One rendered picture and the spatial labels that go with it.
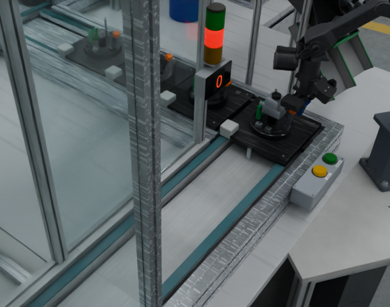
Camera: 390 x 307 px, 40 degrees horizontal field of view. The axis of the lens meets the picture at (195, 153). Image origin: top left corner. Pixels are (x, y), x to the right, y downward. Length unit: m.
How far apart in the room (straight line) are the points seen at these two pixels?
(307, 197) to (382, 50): 2.88
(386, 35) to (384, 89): 2.35
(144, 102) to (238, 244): 0.79
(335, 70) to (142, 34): 1.36
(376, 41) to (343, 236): 2.99
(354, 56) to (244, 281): 0.97
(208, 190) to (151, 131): 0.88
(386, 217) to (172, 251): 0.66
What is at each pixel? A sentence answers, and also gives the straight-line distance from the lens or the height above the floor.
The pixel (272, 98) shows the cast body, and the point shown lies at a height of 1.09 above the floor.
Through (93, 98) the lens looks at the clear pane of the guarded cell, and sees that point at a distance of 0.59.
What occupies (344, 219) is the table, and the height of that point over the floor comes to 0.86.
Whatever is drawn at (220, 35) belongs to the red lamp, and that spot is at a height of 1.35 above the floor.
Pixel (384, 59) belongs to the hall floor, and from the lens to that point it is 4.20.
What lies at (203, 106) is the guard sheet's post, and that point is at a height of 1.10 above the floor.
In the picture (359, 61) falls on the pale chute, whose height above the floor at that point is 1.02.
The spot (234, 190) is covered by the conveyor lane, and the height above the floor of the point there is 0.92.
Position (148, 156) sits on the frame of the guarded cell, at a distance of 0.70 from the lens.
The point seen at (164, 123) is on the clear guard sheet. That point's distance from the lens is 1.43.
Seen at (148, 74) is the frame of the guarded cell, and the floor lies 1.68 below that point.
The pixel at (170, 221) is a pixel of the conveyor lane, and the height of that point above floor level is 0.92.
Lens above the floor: 2.02
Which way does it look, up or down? 42 degrees down
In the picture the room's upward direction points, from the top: 3 degrees clockwise
